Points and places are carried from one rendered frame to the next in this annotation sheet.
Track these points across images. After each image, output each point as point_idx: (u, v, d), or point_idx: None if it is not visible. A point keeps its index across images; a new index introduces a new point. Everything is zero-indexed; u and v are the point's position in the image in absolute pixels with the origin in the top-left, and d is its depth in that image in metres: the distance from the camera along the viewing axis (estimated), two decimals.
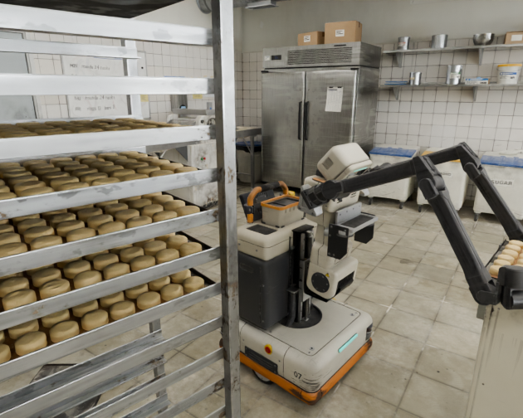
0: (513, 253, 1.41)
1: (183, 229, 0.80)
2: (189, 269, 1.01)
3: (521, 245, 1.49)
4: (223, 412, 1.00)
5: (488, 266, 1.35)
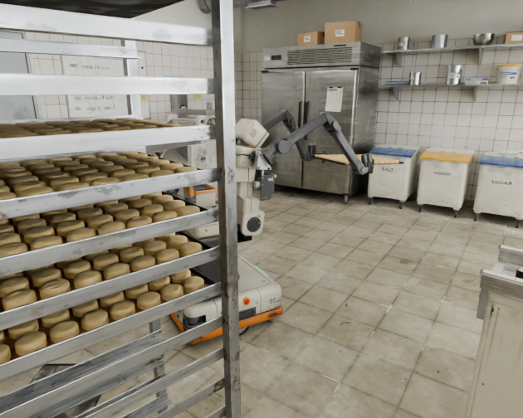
0: (330, 157, 2.85)
1: (183, 229, 0.80)
2: (189, 269, 1.01)
3: (321, 155, 2.95)
4: (223, 412, 1.00)
5: (337, 162, 2.72)
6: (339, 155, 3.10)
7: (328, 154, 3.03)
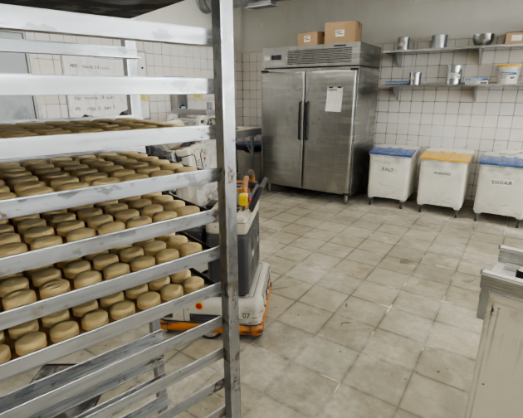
0: None
1: (183, 229, 0.80)
2: (189, 269, 1.01)
3: None
4: (223, 412, 1.00)
5: None
6: None
7: None
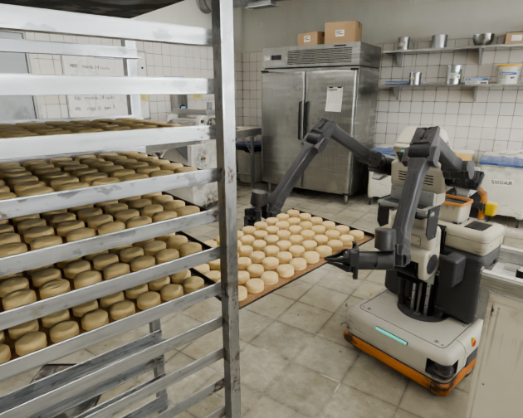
0: (324, 223, 1.41)
1: (183, 229, 0.80)
2: (189, 269, 1.01)
3: (349, 233, 1.32)
4: (223, 412, 1.00)
5: None
6: (314, 260, 1.17)
7: (338, 245, 1.24)
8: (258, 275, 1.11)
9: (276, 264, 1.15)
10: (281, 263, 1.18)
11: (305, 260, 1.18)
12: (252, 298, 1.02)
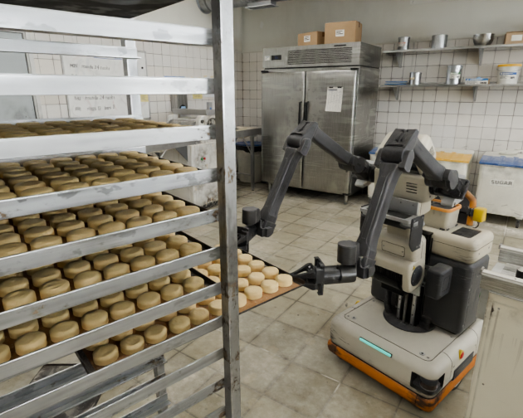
0: (251, 263, 1.21)
1: (183, 229, 0.80)
2: (189, 269, 1.01)
3: (275, 278, 1.12)
4: (223, 412, 1.00)
5: None
6: (220, 311, 0.96)
7: (256, 293, 1.03)
8: (144, 329, 0.90)
9: (171, 315, 0.94)
10: (180, 313, 0.97)
11: (209, 311, 0.97)
12: None
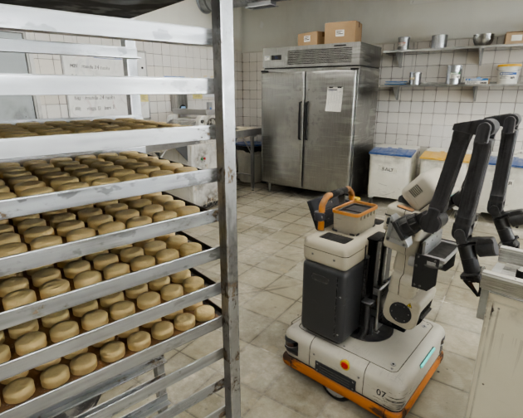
0: None
1: (183, 229, 0.80)
2: (189, 269, 1.01)
3: (194, 310, 0.96)
4: (223, 412, 1.00)
5: None
6: (111, 357, 0.79)
7: (163, 332, 0.87)
8: (11, 382, 0.74)
9: (49, 363, 0.77)
10: (65, 358, 0.81)
11: (100, 357, 0.81)
12: None
